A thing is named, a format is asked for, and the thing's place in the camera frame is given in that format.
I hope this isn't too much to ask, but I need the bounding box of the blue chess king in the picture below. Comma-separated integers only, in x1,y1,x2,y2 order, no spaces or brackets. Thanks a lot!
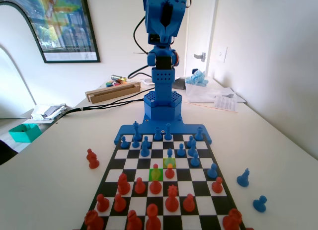
133,121,140,142

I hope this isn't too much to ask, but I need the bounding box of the blue chess queen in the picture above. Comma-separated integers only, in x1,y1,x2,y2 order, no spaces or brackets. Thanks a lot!
164,123,173,142

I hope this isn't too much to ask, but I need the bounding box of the blue chess bishop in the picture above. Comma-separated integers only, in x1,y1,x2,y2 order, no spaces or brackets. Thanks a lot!
187,140,197,157

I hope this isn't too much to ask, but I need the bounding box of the red chess knight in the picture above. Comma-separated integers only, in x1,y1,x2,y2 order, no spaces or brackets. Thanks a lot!
87,152,100,169

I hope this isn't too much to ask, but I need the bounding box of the red chess bishop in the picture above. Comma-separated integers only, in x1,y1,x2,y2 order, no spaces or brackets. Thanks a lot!
126,209,144,230
117,172,131,196

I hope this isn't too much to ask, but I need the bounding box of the red chess queen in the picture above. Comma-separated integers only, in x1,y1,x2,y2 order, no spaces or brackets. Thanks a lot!
164,184,179,213

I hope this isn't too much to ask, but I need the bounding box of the red chess rook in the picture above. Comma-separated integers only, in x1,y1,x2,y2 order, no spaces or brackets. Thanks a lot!
83,209,104,230
222,208,243,230

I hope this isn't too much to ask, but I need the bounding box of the white door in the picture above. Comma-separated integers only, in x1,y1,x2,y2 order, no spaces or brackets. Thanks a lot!
185,0,216,77

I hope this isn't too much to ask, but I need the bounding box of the blue white crumpled cloth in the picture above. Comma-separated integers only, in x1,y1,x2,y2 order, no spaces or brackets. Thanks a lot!
185,68,210,88

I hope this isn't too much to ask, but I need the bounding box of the framed map poster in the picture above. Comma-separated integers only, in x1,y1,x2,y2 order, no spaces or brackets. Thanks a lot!
0,0,101,64

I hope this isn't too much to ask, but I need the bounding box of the printed paper sheet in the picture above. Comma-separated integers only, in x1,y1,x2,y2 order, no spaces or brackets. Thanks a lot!
213,95,239,113

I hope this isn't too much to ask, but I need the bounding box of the grey paper pile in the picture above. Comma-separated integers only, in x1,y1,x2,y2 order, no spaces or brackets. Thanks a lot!
31,103,73,122

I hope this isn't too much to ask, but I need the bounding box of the white arched panel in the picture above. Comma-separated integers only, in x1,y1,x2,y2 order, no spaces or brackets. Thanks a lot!
0,2,47,120

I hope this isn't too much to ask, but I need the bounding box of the black white chessboard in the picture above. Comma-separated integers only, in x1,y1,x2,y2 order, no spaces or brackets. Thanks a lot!
80,133,247,230

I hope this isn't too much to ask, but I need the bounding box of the teal plastic box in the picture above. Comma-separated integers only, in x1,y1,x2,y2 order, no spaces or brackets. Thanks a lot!
8,123,42,143

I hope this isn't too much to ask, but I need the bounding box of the thin black cable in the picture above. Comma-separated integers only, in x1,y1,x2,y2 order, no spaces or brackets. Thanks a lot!
127,65,151,79

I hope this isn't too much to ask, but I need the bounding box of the white light switch plate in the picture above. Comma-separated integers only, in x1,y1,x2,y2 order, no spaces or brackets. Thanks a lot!
218,46,228,64

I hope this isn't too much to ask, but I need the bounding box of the thick black cable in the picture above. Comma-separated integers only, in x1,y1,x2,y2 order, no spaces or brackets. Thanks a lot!
56,90,150,120

